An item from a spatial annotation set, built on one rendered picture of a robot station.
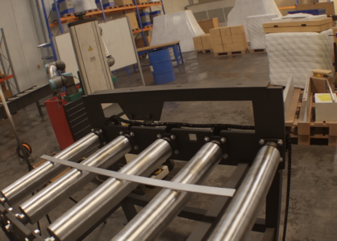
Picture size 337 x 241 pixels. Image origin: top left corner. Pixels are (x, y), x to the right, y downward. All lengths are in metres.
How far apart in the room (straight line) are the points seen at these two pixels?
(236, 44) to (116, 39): 4.77
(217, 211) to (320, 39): 3.58
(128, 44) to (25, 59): 6.68
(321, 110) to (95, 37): 2.49
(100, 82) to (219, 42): 7.30
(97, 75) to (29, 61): 9.47
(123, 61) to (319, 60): 4.29
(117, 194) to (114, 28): 5.31
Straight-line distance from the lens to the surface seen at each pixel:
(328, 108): 2.86
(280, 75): 4.69
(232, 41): 9.51
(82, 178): 1.38
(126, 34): 6.29
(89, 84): 2.66
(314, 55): 4.29
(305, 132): 2.93
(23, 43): 12.08
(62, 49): 5.85
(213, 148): 1.24
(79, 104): 3.50
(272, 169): 1.07
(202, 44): 11.34
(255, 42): 9.45
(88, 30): 2.73
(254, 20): 9.36
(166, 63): 6.84
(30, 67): 12.04
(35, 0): 12.71
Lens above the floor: 1.49
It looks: 19 degrees down
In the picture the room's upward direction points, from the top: 13 degrees counter-clockwise
